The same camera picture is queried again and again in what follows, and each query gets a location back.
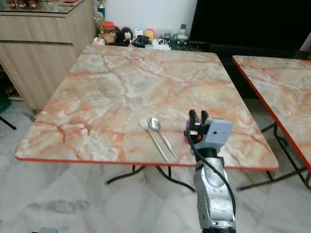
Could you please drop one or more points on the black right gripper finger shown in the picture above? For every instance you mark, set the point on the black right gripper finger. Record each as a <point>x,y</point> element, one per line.
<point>194,119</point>
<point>204,118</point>

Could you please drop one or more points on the purple plastic cup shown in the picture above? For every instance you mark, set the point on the purple plastic cup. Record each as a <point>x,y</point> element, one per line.
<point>186,140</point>

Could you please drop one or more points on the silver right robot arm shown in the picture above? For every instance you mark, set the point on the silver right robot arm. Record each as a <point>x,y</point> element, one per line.
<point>214,194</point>

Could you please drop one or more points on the steel spoon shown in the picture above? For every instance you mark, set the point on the steel spoon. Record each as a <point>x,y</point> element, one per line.
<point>154,124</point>

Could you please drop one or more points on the steel fork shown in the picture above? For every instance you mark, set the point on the steel fork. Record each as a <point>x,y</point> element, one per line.
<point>154,140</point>

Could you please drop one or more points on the marble pattern folding table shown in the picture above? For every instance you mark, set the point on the marble pattern folding table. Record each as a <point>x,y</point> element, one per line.
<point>282,82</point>
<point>126,87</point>

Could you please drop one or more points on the white cap green bottle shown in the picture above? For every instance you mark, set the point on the white cap green bottle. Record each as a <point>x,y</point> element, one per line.
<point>182,36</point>

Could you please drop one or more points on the orange round toy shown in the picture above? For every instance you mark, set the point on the orange round toy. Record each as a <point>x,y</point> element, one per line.
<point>149,34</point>

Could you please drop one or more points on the white round toy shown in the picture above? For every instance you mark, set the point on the white round toy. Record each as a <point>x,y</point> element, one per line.
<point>138,33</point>

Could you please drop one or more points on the black television screen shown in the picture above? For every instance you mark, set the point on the black television screen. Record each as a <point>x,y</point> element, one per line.
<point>248,24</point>

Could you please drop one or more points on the red lid jar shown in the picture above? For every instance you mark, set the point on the red lid jar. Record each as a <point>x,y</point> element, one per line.
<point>108,33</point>

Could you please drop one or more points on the light wooden cabinet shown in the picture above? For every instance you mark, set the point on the light wooden cabinet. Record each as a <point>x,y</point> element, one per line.
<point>43,58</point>

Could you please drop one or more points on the blue and gold trophy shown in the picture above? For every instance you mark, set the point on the blue and gold trophy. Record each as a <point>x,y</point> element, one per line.
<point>101,8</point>

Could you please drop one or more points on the red tray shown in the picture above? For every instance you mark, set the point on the red tray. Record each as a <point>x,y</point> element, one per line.
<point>71,2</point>

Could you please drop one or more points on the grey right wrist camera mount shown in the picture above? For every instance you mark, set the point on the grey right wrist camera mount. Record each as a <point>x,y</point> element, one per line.
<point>219,132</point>

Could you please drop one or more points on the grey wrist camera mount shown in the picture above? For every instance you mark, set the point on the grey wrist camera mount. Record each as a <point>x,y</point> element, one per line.
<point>45,230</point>
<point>219,132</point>

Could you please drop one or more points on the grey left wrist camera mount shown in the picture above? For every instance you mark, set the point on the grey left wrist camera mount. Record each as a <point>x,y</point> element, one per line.
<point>45,230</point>

